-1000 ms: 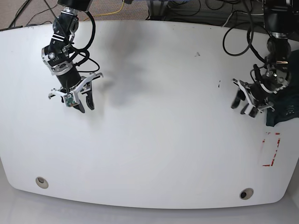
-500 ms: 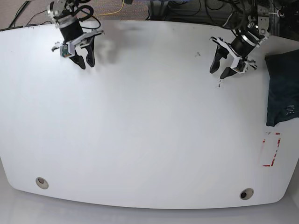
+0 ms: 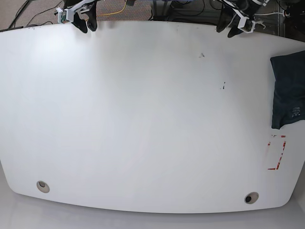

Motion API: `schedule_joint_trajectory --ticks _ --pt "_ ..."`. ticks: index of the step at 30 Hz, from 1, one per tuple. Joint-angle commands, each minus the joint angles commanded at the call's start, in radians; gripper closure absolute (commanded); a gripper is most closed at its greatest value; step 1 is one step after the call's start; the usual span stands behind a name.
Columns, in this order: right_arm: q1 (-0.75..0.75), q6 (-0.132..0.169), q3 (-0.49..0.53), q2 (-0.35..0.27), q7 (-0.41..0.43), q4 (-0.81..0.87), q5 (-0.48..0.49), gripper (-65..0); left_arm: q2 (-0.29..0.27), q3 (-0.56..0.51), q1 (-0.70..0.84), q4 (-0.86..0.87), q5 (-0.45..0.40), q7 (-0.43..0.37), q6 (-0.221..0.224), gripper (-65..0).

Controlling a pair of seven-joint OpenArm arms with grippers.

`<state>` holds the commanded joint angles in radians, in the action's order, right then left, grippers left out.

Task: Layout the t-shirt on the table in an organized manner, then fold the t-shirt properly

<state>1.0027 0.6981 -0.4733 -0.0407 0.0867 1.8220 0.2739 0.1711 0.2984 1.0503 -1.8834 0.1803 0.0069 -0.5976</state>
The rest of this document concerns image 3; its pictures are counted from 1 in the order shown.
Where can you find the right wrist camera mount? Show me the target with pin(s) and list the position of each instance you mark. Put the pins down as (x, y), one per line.
(67, 13)

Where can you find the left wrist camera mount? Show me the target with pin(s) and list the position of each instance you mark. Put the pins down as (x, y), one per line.
(246, 11)

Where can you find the left table cable grommet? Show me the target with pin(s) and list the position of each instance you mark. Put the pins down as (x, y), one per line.
(43, 187)

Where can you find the right table cable grommet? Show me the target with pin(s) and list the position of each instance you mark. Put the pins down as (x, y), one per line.
(251, 198)

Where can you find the table cable grommet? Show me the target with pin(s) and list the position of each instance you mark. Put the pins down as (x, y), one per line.
(43, 187)
(251, 198)

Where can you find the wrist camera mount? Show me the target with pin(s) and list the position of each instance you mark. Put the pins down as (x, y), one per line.
(246, 11)
(67, 13)

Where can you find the red tape rectangle marking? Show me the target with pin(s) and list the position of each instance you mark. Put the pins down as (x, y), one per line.
(275, 151)

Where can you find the dark blue t-shirt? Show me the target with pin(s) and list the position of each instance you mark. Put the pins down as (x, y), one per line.
(289, 89)

